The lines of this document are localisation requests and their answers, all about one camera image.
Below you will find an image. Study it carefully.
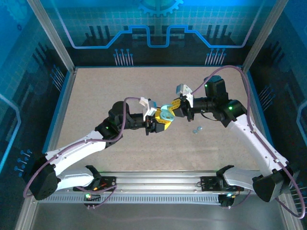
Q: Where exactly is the black LED controller box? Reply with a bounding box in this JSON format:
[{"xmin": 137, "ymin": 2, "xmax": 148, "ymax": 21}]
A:
[
  {"xmin": 218, "ymin": 192, "xmax": 237, "ymax": 208},
  {"xmin": 83, "ymin": 192, "xmax": 101, "ymax": 202}
]

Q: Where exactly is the aluminium frame post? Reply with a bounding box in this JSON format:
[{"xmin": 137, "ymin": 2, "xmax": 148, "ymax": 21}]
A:
[
  {"xmin": 26, "ymin": 0, "xmax": 77, "ymax": 72},
  {"xmin": 241, "ymin": 0, "xmax": 289, "ymax": 71}
]

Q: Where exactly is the aluminium table side rail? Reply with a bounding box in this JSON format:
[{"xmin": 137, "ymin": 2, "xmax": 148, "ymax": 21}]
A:
[
  {"xmin": 14, "ymin": 68, "xmax": 77, "ymax": 230},
  {"xmin": 239, "ymin": 67, "xmax": 303, "ymax": 230}
]

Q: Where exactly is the aluminium base extrusion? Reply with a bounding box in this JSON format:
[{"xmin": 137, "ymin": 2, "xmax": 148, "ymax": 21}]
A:
[{"xmin": 99, "ymin": 170, "xmax": 274, "ymax": 192}]

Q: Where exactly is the blue earbud charging case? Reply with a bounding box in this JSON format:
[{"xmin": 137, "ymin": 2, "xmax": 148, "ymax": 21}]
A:
[{"xmin": 159, "ymin": 103, "xmax": 176, "ymax": 122}]

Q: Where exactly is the slotted grey cable duct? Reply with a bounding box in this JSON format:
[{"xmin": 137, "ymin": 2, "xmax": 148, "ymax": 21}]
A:
[{"xmin": 47, "ymin": 193, "xmax": 223, "ymax": 205}]

